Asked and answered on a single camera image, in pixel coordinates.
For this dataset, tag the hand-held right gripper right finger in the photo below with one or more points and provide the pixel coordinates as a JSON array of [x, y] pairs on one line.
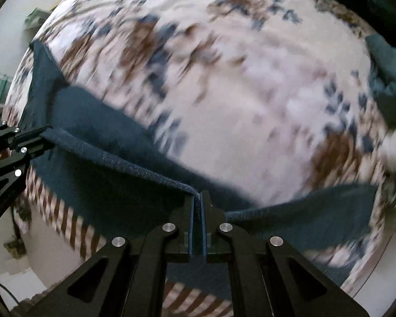
[[203, 228]]

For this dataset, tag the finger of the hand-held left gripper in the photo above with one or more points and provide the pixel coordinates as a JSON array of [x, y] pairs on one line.
[[16, 168], [26, 135]]

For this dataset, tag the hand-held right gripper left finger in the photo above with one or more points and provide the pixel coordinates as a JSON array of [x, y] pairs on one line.
[[191, 228]]

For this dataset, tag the dark teal pants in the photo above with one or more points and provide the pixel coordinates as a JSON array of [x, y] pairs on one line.
[[102, 122]]

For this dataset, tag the green cloth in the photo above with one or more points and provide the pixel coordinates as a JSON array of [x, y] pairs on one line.
[[36, 18]]

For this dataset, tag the floral printed blanket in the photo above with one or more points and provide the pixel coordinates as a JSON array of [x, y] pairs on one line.
[[234, 89]]

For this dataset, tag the dark teal folded cloth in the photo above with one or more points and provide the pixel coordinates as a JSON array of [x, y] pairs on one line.
[[387, 79]]

